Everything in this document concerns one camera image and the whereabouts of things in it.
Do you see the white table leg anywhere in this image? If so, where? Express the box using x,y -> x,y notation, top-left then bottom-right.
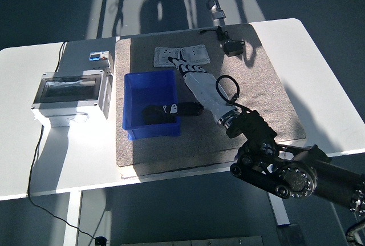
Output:
261,168 -> 291,227
63,191 -> 83,246

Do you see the white enclosure with clear lid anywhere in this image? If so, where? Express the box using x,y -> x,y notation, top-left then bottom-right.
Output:
30,68 -> 114,128

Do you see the white breaker with blue label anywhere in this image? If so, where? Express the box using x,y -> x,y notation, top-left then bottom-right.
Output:
88,51 -> 113,78

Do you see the black adapter cord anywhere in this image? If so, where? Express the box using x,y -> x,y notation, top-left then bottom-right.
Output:
198,25 -> 246,47

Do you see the grey-brown mat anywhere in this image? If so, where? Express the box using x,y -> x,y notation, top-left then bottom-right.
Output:
115,23 -> 307,177

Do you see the dark floor plate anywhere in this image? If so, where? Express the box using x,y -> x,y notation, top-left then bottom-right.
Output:
275,223 -> 307,246

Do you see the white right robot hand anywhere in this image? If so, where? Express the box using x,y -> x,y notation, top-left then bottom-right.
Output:
162,56 -> 240,124

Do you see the black power cable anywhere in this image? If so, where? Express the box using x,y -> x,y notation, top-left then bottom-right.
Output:
27,41 -> 99,240

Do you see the white socket panel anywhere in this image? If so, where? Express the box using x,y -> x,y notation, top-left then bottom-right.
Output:
180,43 -> 211,64
153,46 -> 182,68

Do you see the silver metal bracket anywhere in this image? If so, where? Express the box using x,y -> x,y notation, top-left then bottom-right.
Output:
205,0 -> 226,21

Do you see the blue plastic box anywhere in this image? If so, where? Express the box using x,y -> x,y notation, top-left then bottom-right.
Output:
121,69 -> 183,142

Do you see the black power adapter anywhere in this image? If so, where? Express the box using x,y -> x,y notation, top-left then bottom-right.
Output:
222,40 -> 246,57

